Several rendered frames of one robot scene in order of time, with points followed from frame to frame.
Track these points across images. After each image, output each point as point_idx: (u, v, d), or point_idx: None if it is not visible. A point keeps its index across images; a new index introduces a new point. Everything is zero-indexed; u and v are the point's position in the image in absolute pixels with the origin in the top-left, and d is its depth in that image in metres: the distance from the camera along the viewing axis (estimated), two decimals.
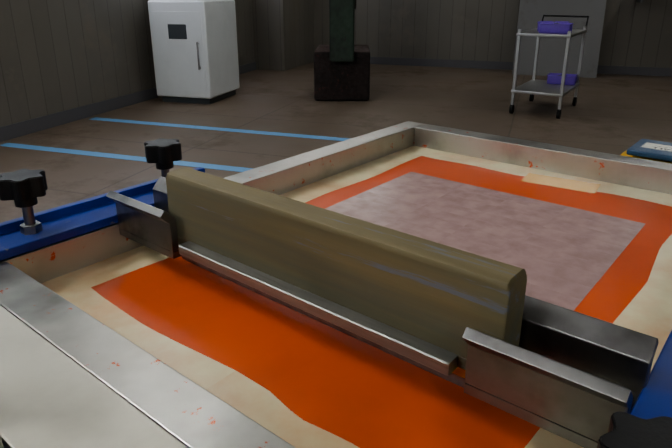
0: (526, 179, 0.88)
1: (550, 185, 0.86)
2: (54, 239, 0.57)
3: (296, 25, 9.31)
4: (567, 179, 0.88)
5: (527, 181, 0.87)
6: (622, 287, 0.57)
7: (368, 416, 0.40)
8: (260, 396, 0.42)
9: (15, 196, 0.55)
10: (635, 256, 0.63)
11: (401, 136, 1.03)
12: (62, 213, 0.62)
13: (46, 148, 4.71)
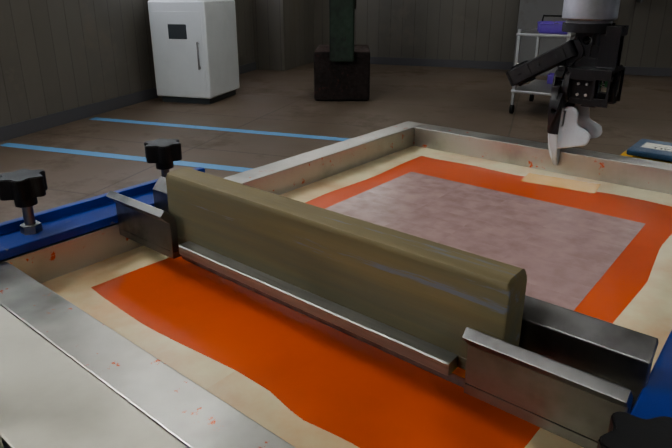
0: (526, 179, 0.88)
1: (550, 185, 0.86)
2: (54, 239, 0.57)
3: (296, 25, 9.31)
4: (567, 179, 0.88)
5: (527, 181, 0.87)
6: (622, 287, 0.57)
7: (368, 416, 0.40)
8: (260, 396, 0.42)
9: (15, 196, 0.55)
10: (635, 256, 0.63)
11: (401, 136, 1.03)
12: (62, 213, 0.62)
13: (46, 148, 4.71)
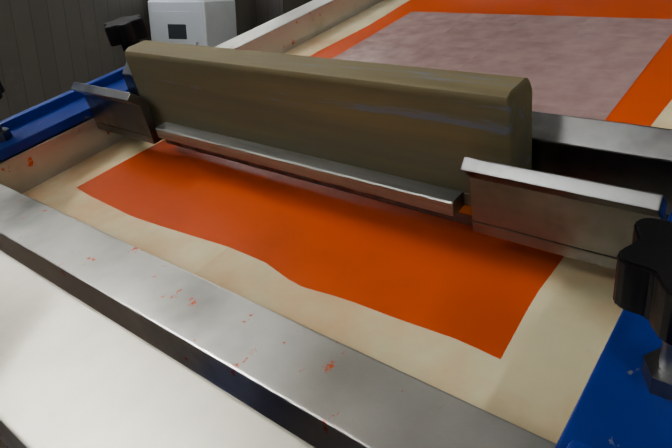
0: None
1: None
2: (26, 143, 0.53)
3: None
4: None
5: None
6: (656, 92, 0.49)
7: (372, 272, 0.36)
8: (255, 269, 0.38)
9: None
10: (670, 56, 0.55)
11: None
12: (32, 115, 0.57)
13: None
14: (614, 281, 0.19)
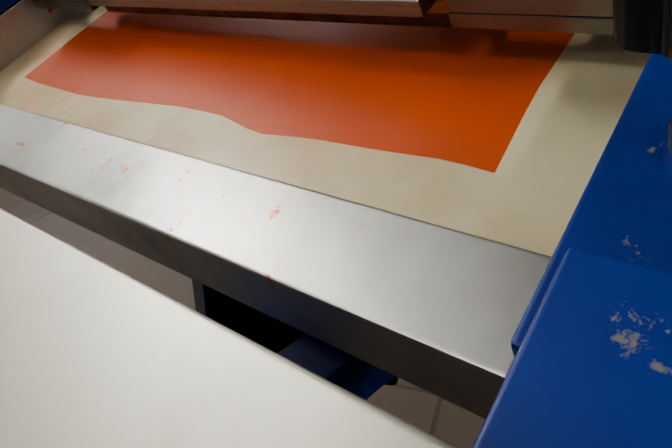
0: None
1: None
2: None
3: None
4: None
5: None
6: None
7: (340, 103, 0.30)
8: (211, 125, 0.33)
9: None
10: None
11: None
12: None
13: None
14: (613, 9, 0.12)
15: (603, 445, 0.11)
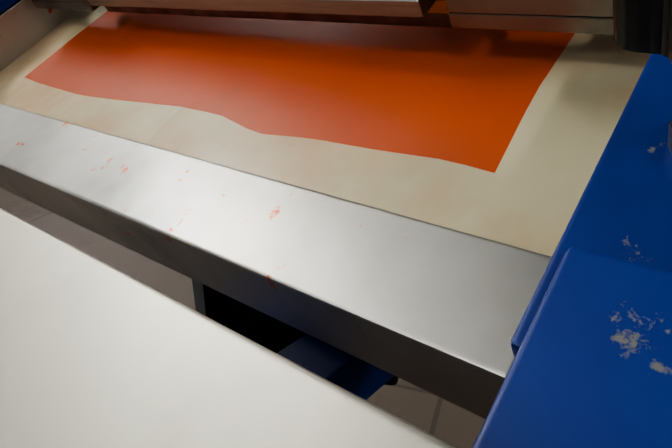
0: None
1: None
2: None
3: None
4: None
5: None
6: None
7: (340, 103, 0.30)
8: (211, 125, 0.33)
9: None
10: None
11: None
12: None
13: None
14: (613, 9, 0.12)
15: (603, 445, 0.11)
